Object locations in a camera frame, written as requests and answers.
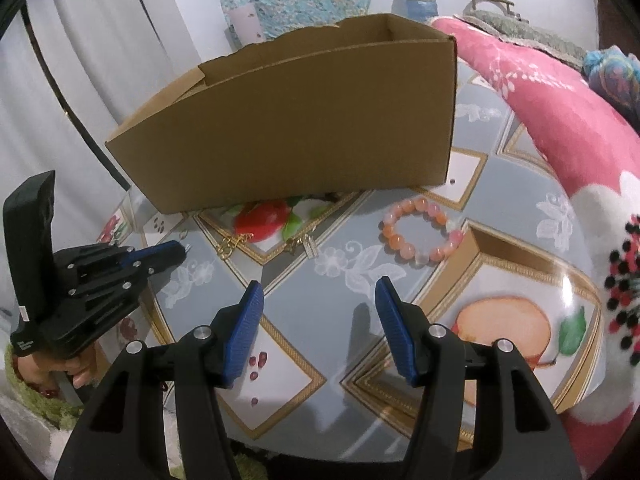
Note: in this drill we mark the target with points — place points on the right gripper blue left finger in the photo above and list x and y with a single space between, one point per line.
120 434

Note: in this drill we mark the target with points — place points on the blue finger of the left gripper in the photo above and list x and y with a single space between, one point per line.
163 255

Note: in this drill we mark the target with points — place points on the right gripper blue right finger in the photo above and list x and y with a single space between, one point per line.
483 413

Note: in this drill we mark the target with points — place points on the person's left hand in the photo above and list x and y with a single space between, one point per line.
38 369

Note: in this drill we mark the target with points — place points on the gold ornate charm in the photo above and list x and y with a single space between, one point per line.
230 244

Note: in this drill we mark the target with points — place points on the fruit pattern tablecloth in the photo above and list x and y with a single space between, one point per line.
494 253

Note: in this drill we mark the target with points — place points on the brown cardboard box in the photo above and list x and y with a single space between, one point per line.
362 104

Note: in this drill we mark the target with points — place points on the pink floral blanket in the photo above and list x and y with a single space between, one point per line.
595 155

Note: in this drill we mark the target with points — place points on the blue water jug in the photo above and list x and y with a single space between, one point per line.
419 10

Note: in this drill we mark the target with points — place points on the blue patterned blanket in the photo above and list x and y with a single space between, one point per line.
614 76

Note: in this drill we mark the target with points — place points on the grey handbag with handle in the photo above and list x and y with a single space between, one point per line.
499 19

